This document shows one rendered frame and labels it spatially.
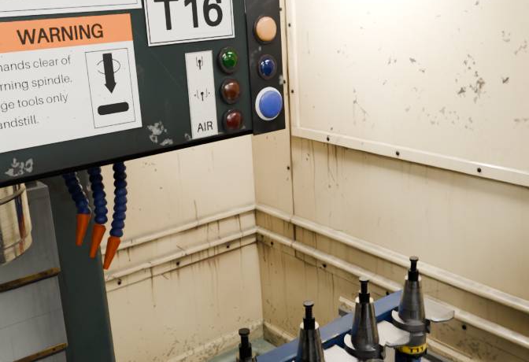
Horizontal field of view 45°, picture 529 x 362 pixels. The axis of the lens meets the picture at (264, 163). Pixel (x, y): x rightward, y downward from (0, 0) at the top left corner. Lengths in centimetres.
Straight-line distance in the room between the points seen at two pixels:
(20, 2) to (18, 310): 86
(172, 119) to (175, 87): 3
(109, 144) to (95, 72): 7
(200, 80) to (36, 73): 16
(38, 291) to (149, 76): 79
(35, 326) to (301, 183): 85
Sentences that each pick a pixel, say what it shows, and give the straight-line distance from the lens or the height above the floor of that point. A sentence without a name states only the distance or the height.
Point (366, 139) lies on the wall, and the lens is 159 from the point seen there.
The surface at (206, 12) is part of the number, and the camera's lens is 64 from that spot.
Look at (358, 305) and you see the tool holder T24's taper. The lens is 98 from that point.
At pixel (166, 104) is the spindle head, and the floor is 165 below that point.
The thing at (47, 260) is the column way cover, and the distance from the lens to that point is 131.
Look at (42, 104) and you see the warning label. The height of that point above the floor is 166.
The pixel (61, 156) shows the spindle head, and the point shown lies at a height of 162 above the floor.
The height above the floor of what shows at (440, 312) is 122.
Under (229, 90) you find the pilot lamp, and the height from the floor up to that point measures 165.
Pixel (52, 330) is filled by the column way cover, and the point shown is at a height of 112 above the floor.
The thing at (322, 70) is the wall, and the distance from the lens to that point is 168.
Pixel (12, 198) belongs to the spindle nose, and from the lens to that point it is 74.
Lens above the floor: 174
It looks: 15 degrees down
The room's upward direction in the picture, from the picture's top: 3 degrees counter-clockwise
